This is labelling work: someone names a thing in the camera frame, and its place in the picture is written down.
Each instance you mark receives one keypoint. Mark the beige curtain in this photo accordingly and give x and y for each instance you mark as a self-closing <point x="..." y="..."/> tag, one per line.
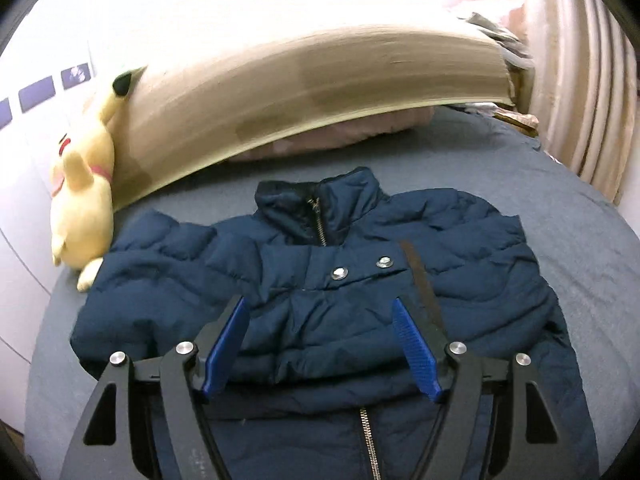
<point x="575" y="85"/>

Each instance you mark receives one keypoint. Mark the white wardrobe with purple panels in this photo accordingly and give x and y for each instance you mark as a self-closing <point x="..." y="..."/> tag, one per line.
<point x="20" y="210"/>

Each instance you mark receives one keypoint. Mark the white grey cloth pile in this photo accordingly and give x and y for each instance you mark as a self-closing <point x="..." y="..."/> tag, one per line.
<point x="500" y="35"/>

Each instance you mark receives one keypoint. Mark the pink pillow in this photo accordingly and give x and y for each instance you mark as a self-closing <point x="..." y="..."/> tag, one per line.
<point x="350" y="130"/>

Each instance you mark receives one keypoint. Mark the bed with blue sheet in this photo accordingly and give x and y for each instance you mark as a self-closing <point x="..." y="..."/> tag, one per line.
<point x="575" y="240"/>

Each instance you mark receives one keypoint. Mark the brown cardboard box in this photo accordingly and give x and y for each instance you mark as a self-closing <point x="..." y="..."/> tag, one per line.
<point x="520" y="120"/>

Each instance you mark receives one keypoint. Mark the yellow plush toy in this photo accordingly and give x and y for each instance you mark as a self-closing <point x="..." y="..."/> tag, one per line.
<point x="82" y="195"/>

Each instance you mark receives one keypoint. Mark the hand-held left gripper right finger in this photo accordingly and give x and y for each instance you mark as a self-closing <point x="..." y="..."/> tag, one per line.
<point x="416" y="345"/>

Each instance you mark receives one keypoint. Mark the wooden headboard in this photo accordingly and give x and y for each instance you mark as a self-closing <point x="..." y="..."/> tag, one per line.
<point x="300" y="85"/>

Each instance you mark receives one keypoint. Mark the navy puffer jacket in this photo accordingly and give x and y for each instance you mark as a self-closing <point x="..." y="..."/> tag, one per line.
<point x="325" y="320"/>

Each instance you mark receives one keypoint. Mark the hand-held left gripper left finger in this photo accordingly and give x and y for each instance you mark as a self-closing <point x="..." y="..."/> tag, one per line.
<point x="226" y="340"/>

